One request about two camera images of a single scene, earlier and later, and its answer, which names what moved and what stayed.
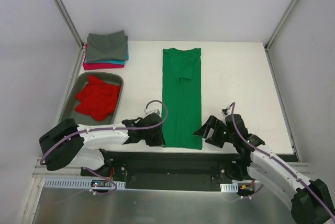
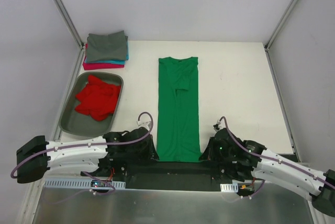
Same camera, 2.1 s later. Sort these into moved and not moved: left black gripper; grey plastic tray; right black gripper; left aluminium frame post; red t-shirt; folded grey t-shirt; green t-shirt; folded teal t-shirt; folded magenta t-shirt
Moved: right black gripper; green t-shirt; left black gripper
Not moved: left aluminium frame post; red t-shirt; folded grey t-shirt; folded teal t-shirt; grey plastic tray; folded magenta t-shirt
